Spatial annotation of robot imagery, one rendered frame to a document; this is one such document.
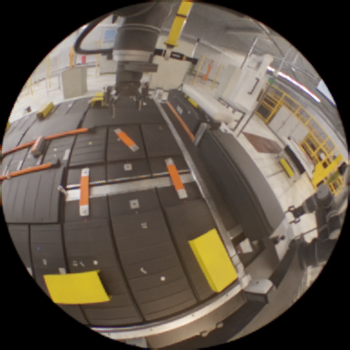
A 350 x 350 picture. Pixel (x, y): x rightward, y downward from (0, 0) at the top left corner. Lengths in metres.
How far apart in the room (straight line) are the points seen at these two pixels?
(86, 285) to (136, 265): 0.13
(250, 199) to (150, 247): 0.30
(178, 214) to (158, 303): 0.24
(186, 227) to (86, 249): 0.26
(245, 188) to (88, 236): 0.44
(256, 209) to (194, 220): 0.18
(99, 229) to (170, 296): 0.23
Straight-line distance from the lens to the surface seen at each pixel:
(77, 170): 0.44
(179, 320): 0.39
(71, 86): 4.74
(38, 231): 0.43
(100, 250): 0.32
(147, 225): 0.31
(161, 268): 0.31
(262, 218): 0.38
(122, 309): 0.35
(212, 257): 0.32
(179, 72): 4.86
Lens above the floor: 1.31
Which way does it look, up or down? 51 degrees down
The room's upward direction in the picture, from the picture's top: 25 degrees clockwise
